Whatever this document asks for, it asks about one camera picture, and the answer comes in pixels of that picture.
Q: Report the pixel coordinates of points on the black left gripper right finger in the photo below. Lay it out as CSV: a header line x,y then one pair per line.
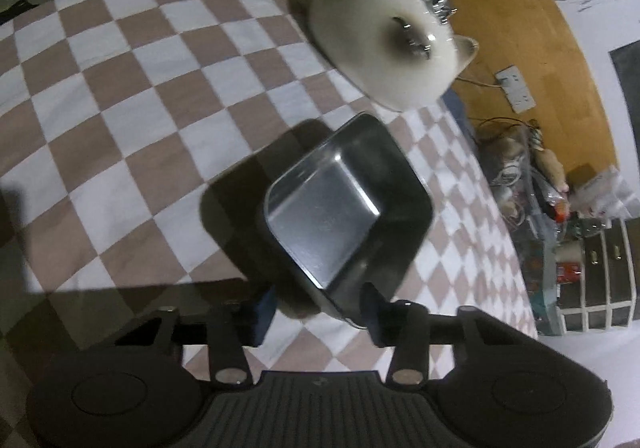
x,y
405,327

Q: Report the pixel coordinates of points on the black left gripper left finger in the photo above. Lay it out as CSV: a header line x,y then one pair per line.
x,y
233,326

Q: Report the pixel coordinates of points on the square stainless steel tray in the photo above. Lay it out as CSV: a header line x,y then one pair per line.
x,y
352,211

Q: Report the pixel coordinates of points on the red soda can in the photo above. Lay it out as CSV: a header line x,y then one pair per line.
x,y
568,272

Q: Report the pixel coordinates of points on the white paper cup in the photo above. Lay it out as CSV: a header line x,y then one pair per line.
x,y
571,251

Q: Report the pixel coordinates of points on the clear plastic storage box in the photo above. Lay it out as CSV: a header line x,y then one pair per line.
x,y
528,203

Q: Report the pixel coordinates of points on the white drawer cabinet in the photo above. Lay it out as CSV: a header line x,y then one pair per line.
x,y
607,297

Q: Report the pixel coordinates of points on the plush toy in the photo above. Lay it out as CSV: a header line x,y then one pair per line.
x,y
549,165

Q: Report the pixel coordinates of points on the blue cloth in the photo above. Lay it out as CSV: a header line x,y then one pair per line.
x,y
458,111

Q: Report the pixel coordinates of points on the checkered brown white tablecloth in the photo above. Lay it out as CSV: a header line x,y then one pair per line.
x,y
137,139

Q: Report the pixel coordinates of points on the white wall socket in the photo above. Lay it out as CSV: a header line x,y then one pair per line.
x,y
513,85

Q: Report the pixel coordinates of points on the black wall screen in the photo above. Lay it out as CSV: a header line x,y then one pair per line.
x,y
626,62

